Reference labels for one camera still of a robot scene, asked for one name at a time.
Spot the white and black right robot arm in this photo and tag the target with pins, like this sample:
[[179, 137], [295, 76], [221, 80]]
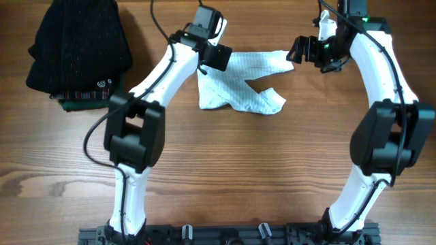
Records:
[[391, 136]]

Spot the striped folded garment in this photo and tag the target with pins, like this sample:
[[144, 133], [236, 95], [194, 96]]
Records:
[[77, 95]]

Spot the black knitted garment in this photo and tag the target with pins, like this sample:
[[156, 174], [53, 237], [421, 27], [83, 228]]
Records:
[[78, 44]]

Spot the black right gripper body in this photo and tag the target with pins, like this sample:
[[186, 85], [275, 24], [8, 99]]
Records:
[[325, 54]]

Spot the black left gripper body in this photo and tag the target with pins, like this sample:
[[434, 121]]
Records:
[[217, 58]]

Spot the dark green folded garment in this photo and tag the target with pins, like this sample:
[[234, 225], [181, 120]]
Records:
[[113, 84]]

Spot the light blue striped cloth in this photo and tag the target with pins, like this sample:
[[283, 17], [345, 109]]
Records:
[[229, 87]]

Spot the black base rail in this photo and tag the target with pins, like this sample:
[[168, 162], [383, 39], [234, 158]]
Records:
[[291, 233]]

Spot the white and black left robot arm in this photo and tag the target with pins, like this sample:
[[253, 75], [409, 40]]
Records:
[[135, 129]]

